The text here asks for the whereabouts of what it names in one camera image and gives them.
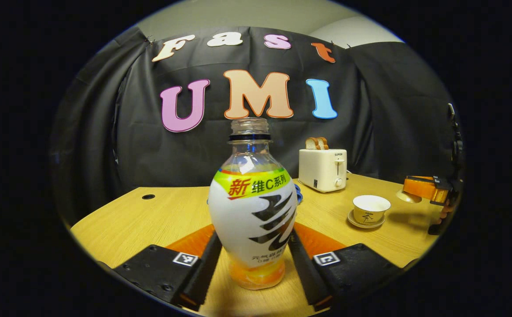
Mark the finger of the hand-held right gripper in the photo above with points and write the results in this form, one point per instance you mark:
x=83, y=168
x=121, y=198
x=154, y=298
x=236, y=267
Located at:
x=421, y=187

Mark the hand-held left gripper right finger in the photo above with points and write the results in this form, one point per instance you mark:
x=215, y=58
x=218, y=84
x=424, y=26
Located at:
x=304, y=273

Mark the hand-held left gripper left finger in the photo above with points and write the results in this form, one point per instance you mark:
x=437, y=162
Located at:
x=203, y=268

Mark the cream teacup lid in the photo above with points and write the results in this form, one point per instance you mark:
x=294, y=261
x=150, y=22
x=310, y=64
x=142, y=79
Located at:
x=407, y=198

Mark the cream ceramic teacup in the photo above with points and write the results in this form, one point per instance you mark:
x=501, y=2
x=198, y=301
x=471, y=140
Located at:
x=370, y=215

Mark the white labelled water bottle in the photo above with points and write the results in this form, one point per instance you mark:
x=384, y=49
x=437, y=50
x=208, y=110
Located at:
x=251, y=211

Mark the cream ceramic saucer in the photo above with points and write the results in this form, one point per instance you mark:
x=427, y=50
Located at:
x=357, y=223

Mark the blue towel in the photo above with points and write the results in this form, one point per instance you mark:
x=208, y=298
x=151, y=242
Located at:
x=299, y=193

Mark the white toaster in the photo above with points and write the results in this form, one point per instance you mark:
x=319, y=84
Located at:
x=322, y=169

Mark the bread slice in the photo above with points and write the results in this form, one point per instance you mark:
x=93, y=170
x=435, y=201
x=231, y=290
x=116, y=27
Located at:
x=325, y=143
x=312, y=144

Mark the black backdrop cloth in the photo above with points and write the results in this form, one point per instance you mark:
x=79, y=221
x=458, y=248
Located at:
x=150, y=154

